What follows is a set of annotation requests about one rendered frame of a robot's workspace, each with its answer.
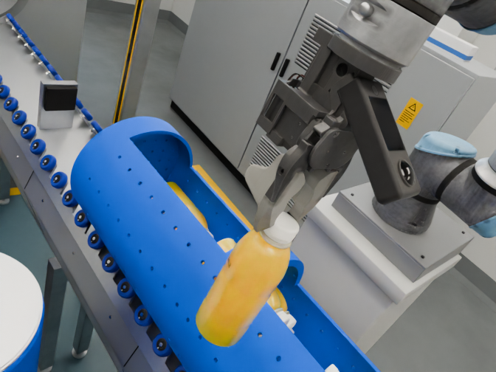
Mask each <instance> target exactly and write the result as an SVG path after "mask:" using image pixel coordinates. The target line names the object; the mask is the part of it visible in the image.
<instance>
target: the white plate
mask: <svg viewBox="0 0 496 372"><path fill-rule="evenodd" d="M42 309H43V300H42V294H41V289H40V287H39V285H38V282H37V280H36V279H35V277H34V276H33V275H32V273H31V272H30V271H29V270H28V268H26V267H25V266H24V265H23V264H22V263H20V262H18V261H17V260H16V259H14V258H11V257H10V256H8V255H5V254H3V253H0V372H2V371H4V370H5V369H7V368H8V367H9V366H10V365H11V364H13V363H14V362H15V361H16V360H17V359H18V358H19V357H20V356H21V355H22V353H23V352H24V351H25V349H26V348H27V347H28V345H29V344H30V343H31V341H32V339H33V337H34V336H35V333H36V331H37V330H38V327H39V324H40V321H41V315H42Z"/></svg>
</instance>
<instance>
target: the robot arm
mask: <svg viewBox="0 0 496 372"><path fill-rule="evenodd" d="M444 15H446V16H449V17H450V18H452V19H454V20H456V21H457V22H458V23H459V24H460V25H461V26H462V27H463V28H464V29H465V30H469V31H472V32H476V33H478V34H481V35H496V0H351V1H350V3H349V5H348V6H347V8H346V10H345V12H344V13H343V15H342V17H341V19H340V20H339V22H338V24H337V29H338V30H339V31H340V34H339V33H337V32H335V33H331V32H329V31H328V30H326V29H325V28H323V27H319V28H318V30H317V31H316V33H315V35H314V37H313V38H312V40H314V41H315V42H317V43H318V44H319V45H320V48H319V49H318V51H317V53H316V55H315V56H314V58H313V60H312V62H311V63H310V65H309V67H308V69H307V70H306V73H305V74H304V75H300V74H298V73H294V74H293V75H291V76H290V77H289V79H288V80H282V79H278V81H277V83H276V84H275V87H274V89H273V90H272V93H271V94H270V96H269V98H268V100H267V102H266V104H265V106H264V108H263V109H262V111H261V113H260V115H259V117H258V119H257V121H256V123H257V124H259V126H260V127H262V129H263V130H265V132H266V136H267V137H268V138H269V139H270V140H271V141H272V142H273V143H274V144H275V145H276V146H280V147H284V148H285V149H286V150H287V152H286V153H284V154H280V155H278V156H277V157H276V158H275V159H274V161H273V162H272V164H271V165H270V166H269V167H264V166H260V165H256V164H253V165H250V166H249V167H248V168H247V170H246V173H245V180H246V183H247V185H248V187H249V189H250V191H251V193H252V195H253V197H254V199H255V201H256V203H257V205H258V210H257V213H256V214H255V220H254V226H253V229H254V230H255V231H256V232H257V233H258V232H260V231H262V230H265V229H267V228H270V227H272V226H273V225H274V224H275V221H276V219H277V217H278V216H279V215H280V214H281V213H282V212H283V211H284V210H285V207H286V205H287V203H288V202H289V200H290V199H291V198H293V200H294V205H293V206H292V208H291V209H290V210H289V212H287V213H288V214H289V215H290V216H292V217H293V218H294V219H295V220H296V221H297V222H299V220H301V219H302V218H303V217H304V216H305V215H306V214H307V213H308V212H309V211H310V210H311V209H313V208H314V206H315V205H316V204H317V203H318V202H319V201H320V200H321V198H324V197H325V196H326V194H327V193H328V192H329V191H330V189H332V187H333V186H334V185H335V184H336V183H337V182H338V181H339V179H340V178H341V177H342V175H343V174H344V172H345V171H346V170H347V168H348V166H349V165H350V163H351V160H352V158H353V156H354V154H355V153H356V151H357V150H358V149H359V152H360V155H361V157H362V161H363V164H364V166H365V169H366V172H367V175H368V178H369V180H370V183H371V187H372V188H373V192H374V195H375V196H374V197H373V199H372V205H373V208H374V210H375V211H376V213H377V214H378V215H379V217H380V218H381V219H382V220H384V221H385V222H386V223H387V224H389V225H390V226H392V227H393V228H395V229H397V230H399V231H401V232H403V233H407V234H411V235H421V234H423V233H425V232H426V231H427V229H428V228H429V227H430V225H431V223H432V220H433V216H434V213H435V209H436V206H437V204H438V203H439V202H441V203H442V204H444V205H445V206H446V207H447V208H448V209H450V210H451V211H452V212H453V213H454V214H456V216H457V217H459V218H460V219H461V220H462V221H463V222H464V223H466V224H467V225H468V226H469V228H470V229H473V230H474V231H475V232H476V233H478V234H479V235H480V236H482V237H484V238H493V237H495V236H496V149H495V150H494V152H493V153H492V155H491V156H490V157H486V158H482V159H479V160H478V161H477V160H475V159H474V158H475V157H476V156H477V149H476V148H475V147H474V146H473V145H471V144H470V143H468V142H467V141H465V140H463V139H461V138H458V137H455V136H453V135H451V134H446V133H443V132H439V131H431V132H427V133H426V134H425V135H424V136H423V137H422V138H421V139H420V141H419V142H418V144H416V145H415V148H414V149H413V151H412V153H411V154H410V155H409V156H408V154H407V151H406V148H405V146H404V143H403V140H402V137H401V134H400V133H399V129H398V127H397V124H396V121H395V119H394V116H393V113H392V111H391V109H390V105H389V103H388V99H387V98H386V95H385V92H384V89H383V87H382V84H381V83H380V82H376V81H373V79H374V78H377V79H380V80H382V81H384V82H386V83H390V84H394V83H395V82H396V80H397V78H398V77H399V76H400V74H401V73H402V70H401V69H400V66H401V67H407V66H409V65H410V64H411V63H412V61H413V59H414V58H415V56H416V55H417V54H418V52H419V50H420V49H421V48H422V46H423V45H424V43H425V42H426V40H427V39H428V38H429V36H430V34H431V33H432V31H433V30H434V29H435V26H436V25H437V24H438V22H439V21H440V20H441V18H442V17H443V16H444ZM433 25H434V26H433ZM295 75H298V76H297V78H293V76H295ZM299 77H302V80H299V79H298V78H299ZM291 86H292V87H291ZM295 87H296V88H297V89H295ZM274 97H275V98H274ZM273 98H274V99H273ZM270 104H271V105H270ZM269 105H270V106H269ZM267 109H268V110H267ZM264 115H265V116H264Z"/></svg>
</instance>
